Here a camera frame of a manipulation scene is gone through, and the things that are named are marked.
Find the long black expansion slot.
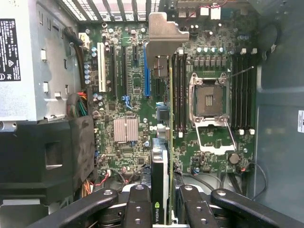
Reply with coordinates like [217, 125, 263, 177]
[122, 45, 128, 95]
[109, 44, 117, 98]

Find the green motherboard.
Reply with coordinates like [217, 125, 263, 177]
[78, 0, 258, 188]

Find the silver power supply unit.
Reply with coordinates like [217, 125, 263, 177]
[0, 0, 80, 123]

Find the open black PC case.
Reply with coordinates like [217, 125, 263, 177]
[0, 0, 304, 228]

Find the black plastic shroud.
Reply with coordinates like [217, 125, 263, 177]
[0, 116, 98, 205]

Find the thin locking lever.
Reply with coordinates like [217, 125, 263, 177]
[227, 66, 255, 79]

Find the red and white wire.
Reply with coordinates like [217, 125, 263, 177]
[93, 171, 112, 188]

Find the grey chipset heatsink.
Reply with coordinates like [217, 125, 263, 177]
[113, 118, 139, 143]

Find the coloured power wire bundle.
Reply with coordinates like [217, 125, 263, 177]
[67, 90, 89, 119]

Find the thin black wire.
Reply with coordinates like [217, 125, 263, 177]
[248, 162, 268, 200]

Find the black RAM slot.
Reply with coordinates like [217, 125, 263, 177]
[248, 48, 258, 136]
[237, 48, 245, 136]
[182, 53, 189, 133]
[231, 53, 238, 133]
[172, 53, 179, 133]
[177, 48, 184, 139]
[243, 53, 250, 133]

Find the white expansion slot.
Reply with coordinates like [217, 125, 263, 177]
[98, 42, 107, 93]

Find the metal socket cover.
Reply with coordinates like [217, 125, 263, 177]
[196, 116, 238, 155]

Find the blue expansion slot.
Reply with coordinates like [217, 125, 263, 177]
[143, 40, 152, 98]

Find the black sleeved power wire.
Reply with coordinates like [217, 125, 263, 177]
[63, 26, 88, 89]

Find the CPU socket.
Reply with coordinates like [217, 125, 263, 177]
[190, 71, 232, 119]

